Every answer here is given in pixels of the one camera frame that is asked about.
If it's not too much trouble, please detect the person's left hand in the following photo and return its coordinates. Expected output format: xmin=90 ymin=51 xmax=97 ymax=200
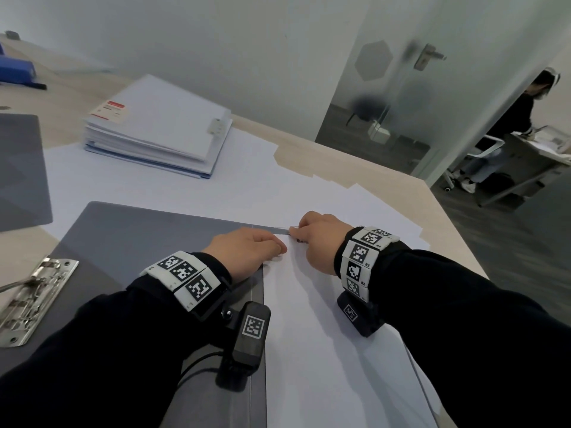
xmin=201 ymin=226 xmax=288 ymax=284

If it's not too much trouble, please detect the person's right hand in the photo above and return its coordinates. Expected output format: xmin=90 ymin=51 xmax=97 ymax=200
xmin=287 ymin=211 xmax=356 ymax=277

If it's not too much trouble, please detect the pile of white paper sheets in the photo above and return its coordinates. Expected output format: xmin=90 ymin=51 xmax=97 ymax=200
xmin=42 ymin=127 xmax=429 ymax=259

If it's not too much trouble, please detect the blue folder with dark logo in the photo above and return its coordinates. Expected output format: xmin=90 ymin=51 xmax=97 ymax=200
xmin=84 ymin=144 xmax=213 ymax=180

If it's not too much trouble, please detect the person's right forearm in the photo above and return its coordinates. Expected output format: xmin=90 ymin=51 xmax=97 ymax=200
xmin=370 ymin=240 xmax=571 ymax=428

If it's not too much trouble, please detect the person's left forearm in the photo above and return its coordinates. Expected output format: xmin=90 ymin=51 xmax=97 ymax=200
xmin=0 ymin=251 xmax=233 ymax=428

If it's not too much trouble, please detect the white wristband with black markers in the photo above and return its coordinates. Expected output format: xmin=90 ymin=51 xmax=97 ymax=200
xmin=140 ymin=250 xmax=231 ymax=313
xmin=334 ymin=226 xmax=400 ymax=304

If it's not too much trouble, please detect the white box behind glass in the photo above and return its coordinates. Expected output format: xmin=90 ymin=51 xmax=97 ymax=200
xmin=368 ymin=119 xmax=393 ymax=146

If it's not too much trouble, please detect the dark chair behind glass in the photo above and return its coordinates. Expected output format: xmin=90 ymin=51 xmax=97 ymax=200
xmin=346 ymin=95 xmax=384 ymax=128

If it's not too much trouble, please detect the gray hexagon sticker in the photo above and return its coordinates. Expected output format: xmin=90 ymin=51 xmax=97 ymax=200
xmin=354 ymin=39 xmax=393 ymax=82

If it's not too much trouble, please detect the white office chair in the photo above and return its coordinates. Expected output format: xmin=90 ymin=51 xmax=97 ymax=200
xmin=441 ymin=134 xmax=506 ymax=192

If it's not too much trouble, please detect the light gray office desk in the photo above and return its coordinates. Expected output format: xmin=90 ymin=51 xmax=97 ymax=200
xmin=504 ymin=124 xmax=571 ymax=197

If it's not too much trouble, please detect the frosted glass door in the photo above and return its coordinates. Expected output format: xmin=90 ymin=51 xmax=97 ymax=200
xmin=315 ymin=0 xmax=550 ymax=174

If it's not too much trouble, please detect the blue battery pack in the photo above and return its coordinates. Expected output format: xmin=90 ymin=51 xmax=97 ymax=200
xmin=0 ymin=55 xmax=37 ymax=83

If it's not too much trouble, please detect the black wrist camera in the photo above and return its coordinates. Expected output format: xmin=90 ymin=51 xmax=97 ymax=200
xmin=337 ymin=291 xmax=384 ymax=338
xmin=216 ymin=301 xmax=272 ymax=393

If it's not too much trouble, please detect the black camera cable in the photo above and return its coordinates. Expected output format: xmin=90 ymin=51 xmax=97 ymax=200
xmin=178 ymin=350 xmax=224 ymax=388

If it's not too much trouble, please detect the silver door handle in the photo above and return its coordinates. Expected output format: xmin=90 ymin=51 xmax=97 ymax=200
xmin=413 ymin=44 xmax=447 ymax=71

